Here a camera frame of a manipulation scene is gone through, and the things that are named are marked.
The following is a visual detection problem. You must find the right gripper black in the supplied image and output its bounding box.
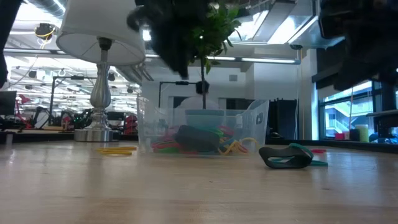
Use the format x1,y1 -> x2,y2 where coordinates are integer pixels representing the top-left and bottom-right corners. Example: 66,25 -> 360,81
126,0 -> 216,79

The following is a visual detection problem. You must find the wide black rubber band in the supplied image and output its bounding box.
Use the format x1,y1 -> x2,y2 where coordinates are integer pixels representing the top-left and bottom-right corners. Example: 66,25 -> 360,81
173,124 -> 221,153
257,145 -> 313,170

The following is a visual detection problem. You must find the green rubber band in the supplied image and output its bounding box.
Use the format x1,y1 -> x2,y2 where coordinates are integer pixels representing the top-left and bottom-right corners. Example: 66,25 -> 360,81
154,146 -> 181,154

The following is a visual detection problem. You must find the yellow rubber band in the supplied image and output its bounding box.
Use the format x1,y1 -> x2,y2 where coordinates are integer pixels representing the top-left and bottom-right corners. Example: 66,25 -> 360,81
95,146 -> 138,157

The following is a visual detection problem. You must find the teal rubber band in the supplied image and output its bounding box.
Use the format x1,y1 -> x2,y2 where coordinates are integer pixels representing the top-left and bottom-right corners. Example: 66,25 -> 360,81
270,142 -> 329,167

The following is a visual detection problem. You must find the clear plastic bin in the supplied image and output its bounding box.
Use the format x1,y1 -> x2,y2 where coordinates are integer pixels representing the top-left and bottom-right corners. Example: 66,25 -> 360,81
136,96 -> 270,157

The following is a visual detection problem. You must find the green potted plant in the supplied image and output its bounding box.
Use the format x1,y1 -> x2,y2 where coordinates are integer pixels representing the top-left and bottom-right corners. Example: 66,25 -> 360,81
183,0 -> 243,110

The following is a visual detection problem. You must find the person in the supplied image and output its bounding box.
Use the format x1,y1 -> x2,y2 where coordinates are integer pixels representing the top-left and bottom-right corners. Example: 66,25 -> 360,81
177,80 -> 221,110

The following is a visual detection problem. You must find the white shade table lamp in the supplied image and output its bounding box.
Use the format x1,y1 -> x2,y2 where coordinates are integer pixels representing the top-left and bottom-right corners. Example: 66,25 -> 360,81
55,0 -> 147,143

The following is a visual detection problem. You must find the long ceiling tube light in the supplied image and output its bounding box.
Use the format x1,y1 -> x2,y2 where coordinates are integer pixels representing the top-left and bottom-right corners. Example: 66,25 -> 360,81
206,55 -> 302,65

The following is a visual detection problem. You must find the black computer monitor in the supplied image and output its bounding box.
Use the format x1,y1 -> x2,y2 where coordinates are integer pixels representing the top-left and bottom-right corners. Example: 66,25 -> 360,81
0,90 -> 17,116

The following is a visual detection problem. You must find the pale green cylinder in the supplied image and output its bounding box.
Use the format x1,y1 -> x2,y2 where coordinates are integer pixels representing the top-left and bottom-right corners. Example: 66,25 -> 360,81
355,124 -> 370,143

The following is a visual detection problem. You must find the black side table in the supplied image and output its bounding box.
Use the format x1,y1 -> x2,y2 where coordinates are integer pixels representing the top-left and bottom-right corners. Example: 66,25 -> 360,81
366,110 -> 398,139

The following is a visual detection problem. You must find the black camera stand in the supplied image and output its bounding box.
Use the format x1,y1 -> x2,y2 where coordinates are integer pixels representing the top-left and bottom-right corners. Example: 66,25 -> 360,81
49,74 -> 86,108
158,80 -> 205,108

